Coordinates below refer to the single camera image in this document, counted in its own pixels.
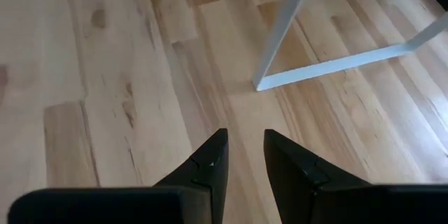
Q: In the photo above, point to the white perforated metal shelf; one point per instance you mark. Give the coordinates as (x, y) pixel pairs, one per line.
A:
(280, 31)

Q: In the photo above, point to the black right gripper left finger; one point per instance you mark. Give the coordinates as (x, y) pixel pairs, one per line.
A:
(213, 168)

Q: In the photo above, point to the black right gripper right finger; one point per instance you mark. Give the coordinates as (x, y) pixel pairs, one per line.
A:
(290, 171)

